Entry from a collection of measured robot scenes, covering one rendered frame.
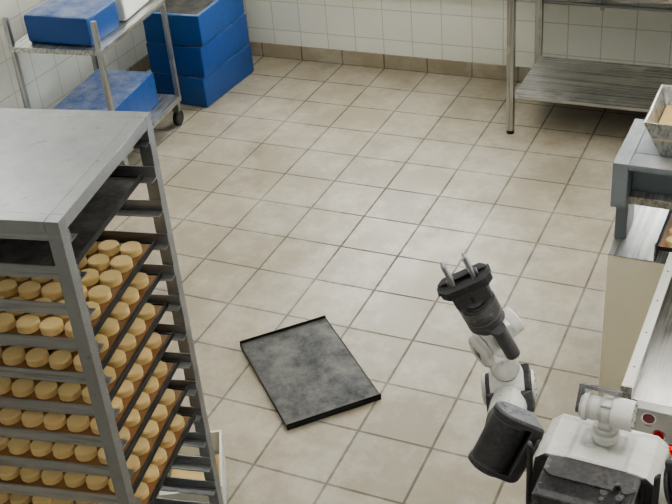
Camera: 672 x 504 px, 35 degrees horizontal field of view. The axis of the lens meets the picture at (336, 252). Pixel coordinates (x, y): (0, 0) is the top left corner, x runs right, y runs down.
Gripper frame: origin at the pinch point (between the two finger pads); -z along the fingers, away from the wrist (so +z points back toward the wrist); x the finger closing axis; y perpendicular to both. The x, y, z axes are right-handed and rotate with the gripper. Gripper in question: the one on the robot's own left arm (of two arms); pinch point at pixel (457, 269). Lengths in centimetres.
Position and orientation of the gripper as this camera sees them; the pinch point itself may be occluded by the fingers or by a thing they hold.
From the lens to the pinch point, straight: 235.1
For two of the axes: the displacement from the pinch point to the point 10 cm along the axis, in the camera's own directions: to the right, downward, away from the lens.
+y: 1.1, 6.3, -7.7
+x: 8.9, -4.1, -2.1
